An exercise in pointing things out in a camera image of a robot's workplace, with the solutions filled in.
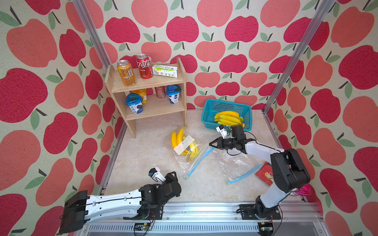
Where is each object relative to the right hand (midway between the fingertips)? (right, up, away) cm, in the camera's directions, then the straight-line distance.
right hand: (210, 146), depth 89 cm
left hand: (-19, -16, -10) cm, 27 cm away
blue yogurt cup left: (-45, +27, -5) cm, 53 cm away
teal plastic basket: (+5, +28, +29) cm, 40 cm away
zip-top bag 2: (+13, -12, -5) cm, 18 cm away
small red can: (-32, +35, +5) cm, 48 cm away
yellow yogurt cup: (-42, +34, 0) cm, 54 cm away
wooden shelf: (-41, +33, +12) cm, 54 cm away
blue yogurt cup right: (-23, +34, 0) cm, 41 cm away
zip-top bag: (-13, -13, -3) cm, 19 cm away
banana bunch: (+15, +18, +14) cm, 27 cm away
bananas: (-11, -2, -1) cm, 12 cm away
